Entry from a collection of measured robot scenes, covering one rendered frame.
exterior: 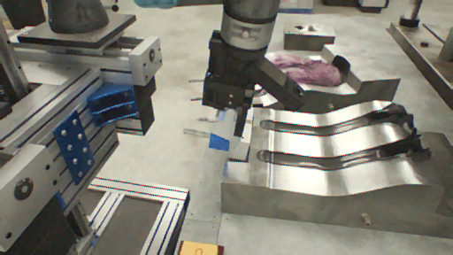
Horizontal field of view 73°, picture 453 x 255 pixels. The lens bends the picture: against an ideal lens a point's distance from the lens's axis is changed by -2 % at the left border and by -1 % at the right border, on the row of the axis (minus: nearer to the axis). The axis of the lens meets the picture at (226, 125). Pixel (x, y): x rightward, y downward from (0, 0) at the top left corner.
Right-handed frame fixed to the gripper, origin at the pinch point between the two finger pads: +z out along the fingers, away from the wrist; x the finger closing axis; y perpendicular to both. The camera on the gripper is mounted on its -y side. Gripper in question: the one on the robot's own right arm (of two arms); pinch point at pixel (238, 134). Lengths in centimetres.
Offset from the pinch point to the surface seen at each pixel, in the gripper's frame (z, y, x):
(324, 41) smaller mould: 17, -28, -76
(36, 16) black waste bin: 155, 263, -278
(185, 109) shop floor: 120, 40, -130
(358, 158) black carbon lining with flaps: 0.9, -23.9, -0.4
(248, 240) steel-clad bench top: 11.8, -5.4, 15.2
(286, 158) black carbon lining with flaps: 4.9, -10.6, -0.3
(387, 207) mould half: 2.5, -28.5, 8.6
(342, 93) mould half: 7.7, -27.1, -30.4
